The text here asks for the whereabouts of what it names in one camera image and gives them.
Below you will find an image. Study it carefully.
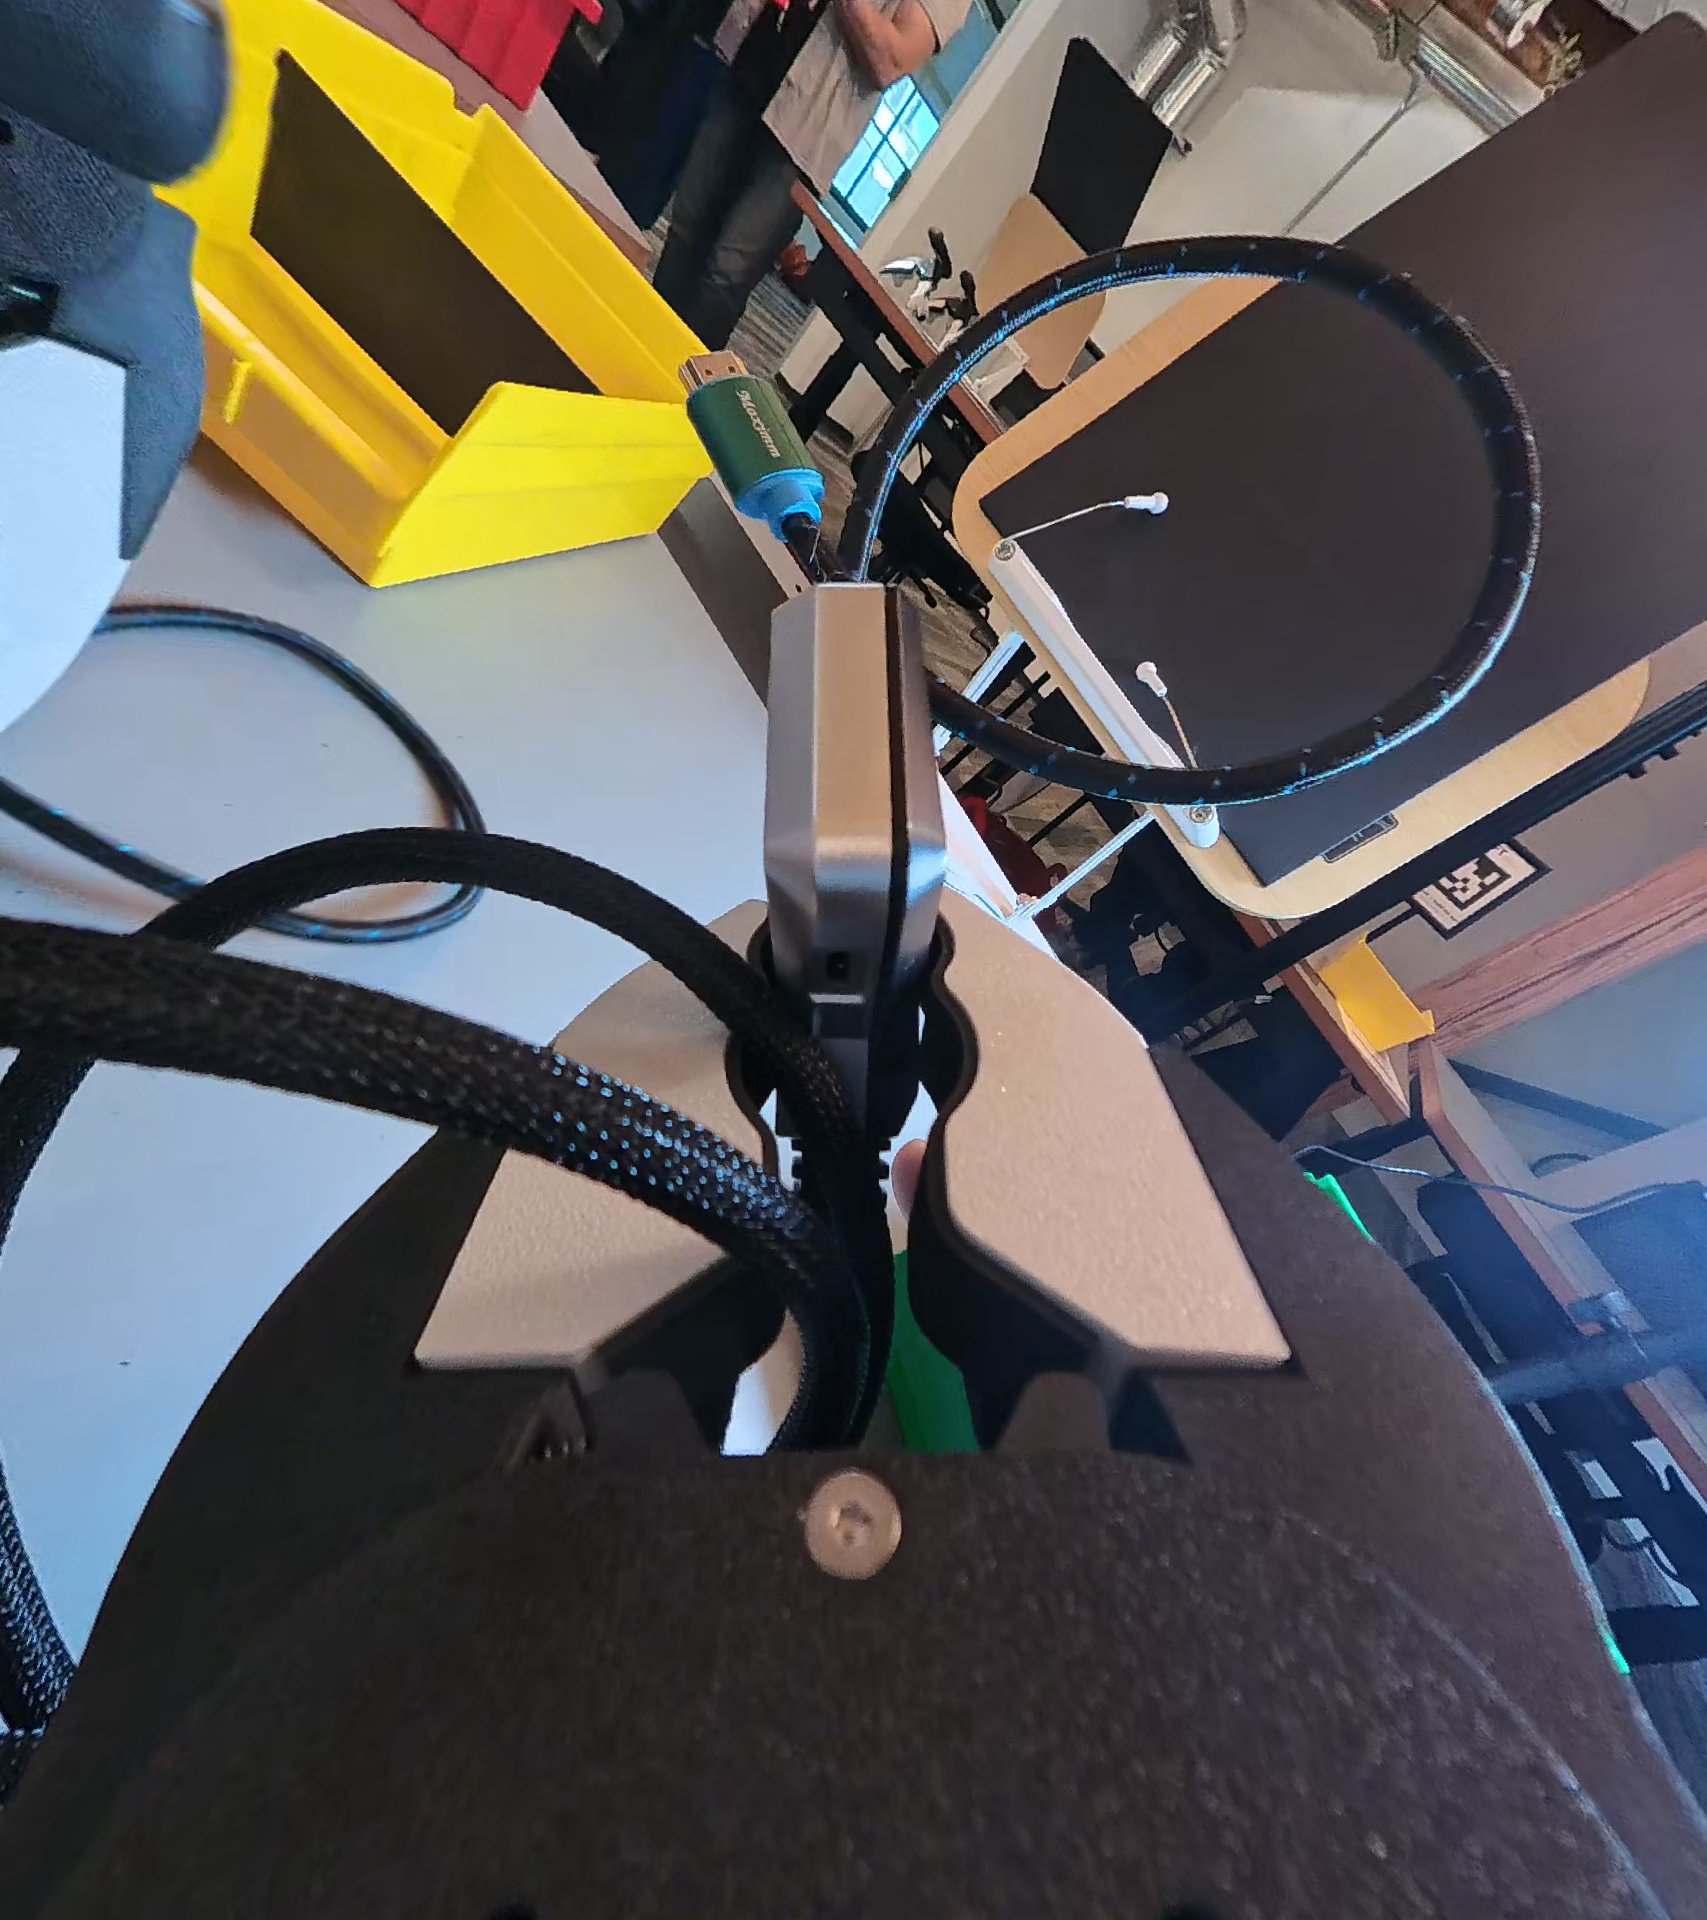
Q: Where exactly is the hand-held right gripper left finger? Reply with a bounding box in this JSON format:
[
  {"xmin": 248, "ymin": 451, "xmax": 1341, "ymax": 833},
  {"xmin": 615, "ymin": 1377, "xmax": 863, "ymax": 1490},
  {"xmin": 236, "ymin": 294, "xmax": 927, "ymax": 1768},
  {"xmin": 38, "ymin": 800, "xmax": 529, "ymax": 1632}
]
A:
[{"xmin": 414, "ymin": 900, "xmax": 797, "ymax": 1374}]

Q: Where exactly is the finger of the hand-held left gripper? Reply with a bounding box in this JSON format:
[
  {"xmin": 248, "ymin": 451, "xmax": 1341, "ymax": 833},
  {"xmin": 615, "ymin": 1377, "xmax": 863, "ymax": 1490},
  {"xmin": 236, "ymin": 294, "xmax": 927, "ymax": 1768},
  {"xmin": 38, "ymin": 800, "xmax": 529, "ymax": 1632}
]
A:
[{"xmin": 0, "ymin": 319, "xmax": 136, "ymax": 741}]

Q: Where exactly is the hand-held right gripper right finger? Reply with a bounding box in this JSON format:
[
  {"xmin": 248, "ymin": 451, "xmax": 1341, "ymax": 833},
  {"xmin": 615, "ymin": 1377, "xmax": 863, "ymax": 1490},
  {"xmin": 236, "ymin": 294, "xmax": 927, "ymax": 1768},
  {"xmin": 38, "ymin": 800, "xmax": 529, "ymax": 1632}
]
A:
[{"xmin": 905, "ymin": 888, "xmax": 1297, "ymax": 1374}]

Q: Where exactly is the square marker tag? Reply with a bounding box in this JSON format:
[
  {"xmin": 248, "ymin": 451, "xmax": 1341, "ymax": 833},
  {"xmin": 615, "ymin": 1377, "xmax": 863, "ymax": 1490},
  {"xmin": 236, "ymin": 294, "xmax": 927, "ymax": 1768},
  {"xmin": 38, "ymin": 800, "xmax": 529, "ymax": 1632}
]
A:
[{"xmin": 1411, "ymin": 841, "xmax": 1549, "ymax": 941}]

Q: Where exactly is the black and wood panel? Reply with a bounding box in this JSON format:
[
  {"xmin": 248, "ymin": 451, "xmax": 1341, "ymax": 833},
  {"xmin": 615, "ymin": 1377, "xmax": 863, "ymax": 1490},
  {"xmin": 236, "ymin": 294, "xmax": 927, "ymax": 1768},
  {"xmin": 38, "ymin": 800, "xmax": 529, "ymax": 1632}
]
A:
[{"xmin": 973, "ymin": 36, "xmax": 1173, "ymax": 392}]

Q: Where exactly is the silver ventilation duct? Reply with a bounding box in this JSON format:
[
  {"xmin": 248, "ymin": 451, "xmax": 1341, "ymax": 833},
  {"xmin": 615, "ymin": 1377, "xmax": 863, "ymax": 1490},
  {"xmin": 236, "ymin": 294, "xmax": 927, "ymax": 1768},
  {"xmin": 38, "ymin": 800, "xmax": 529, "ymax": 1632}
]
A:
[{"xmin": 1129, "ymin": 0, "xmax": 1251, "ymax": 108}]

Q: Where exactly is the yellow plastic bin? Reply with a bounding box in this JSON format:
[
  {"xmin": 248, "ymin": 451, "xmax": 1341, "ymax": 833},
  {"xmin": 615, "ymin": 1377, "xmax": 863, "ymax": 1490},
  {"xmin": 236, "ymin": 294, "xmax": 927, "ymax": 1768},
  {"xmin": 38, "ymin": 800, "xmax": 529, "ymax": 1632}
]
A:
[{"xmin": 156, "ymin": 0, "xmax": 711, "ymax": 590}]

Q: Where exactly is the red plastic bin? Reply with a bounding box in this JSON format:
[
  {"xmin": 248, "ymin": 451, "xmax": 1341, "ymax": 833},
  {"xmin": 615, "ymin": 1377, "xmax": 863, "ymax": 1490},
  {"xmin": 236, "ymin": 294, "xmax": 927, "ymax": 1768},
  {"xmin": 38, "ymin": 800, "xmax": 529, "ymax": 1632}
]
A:
[{"xmin": 396, "ymin": 0, "xmax": 603, "ymax": 70}]

